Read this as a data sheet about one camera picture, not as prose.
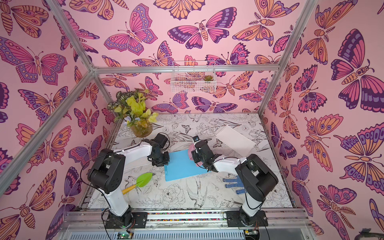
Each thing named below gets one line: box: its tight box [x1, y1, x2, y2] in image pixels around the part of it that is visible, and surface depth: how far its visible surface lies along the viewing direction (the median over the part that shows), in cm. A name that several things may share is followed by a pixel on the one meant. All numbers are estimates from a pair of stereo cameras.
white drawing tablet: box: [215, 125, 256, 158], surface depth 106 cm
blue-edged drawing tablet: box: [164, 149, 210, 182], surface depth 94 cm
